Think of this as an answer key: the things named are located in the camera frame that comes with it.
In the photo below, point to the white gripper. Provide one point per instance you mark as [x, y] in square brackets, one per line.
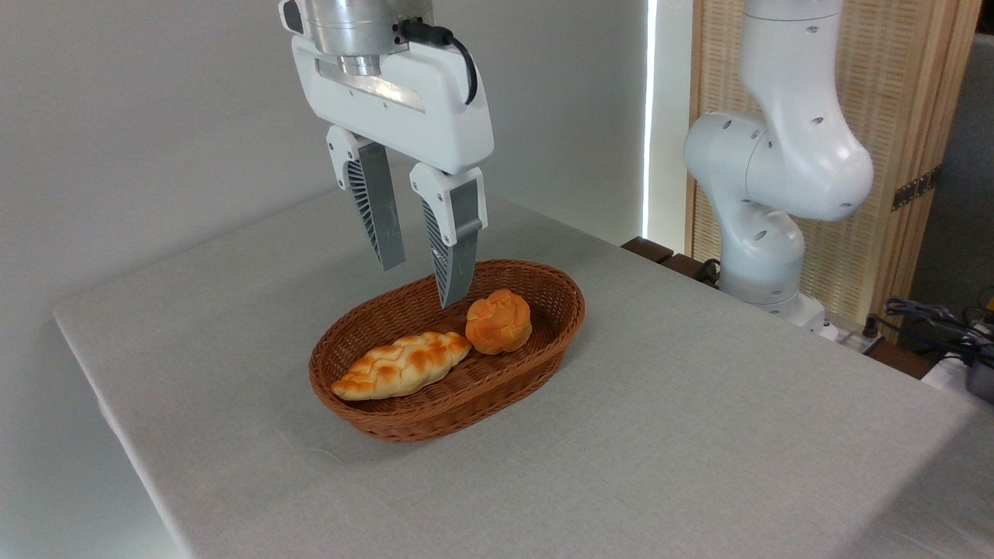
[419, 116]

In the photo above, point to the round orange bread roll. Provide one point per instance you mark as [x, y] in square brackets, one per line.
[498, 322]

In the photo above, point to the braided bread loaf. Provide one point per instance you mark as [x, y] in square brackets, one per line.
[404, 365]

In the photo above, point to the brown wicker basket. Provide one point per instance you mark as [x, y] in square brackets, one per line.
[435, 423]

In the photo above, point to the vertical white light strip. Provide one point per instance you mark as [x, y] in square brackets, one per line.
[649, 116]

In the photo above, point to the grey tablecloth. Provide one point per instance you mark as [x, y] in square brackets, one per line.
[699, 435]

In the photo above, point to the white power strip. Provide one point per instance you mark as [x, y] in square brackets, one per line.
[850, 338]

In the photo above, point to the black screen hinge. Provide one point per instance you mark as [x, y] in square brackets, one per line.
[916, 189]

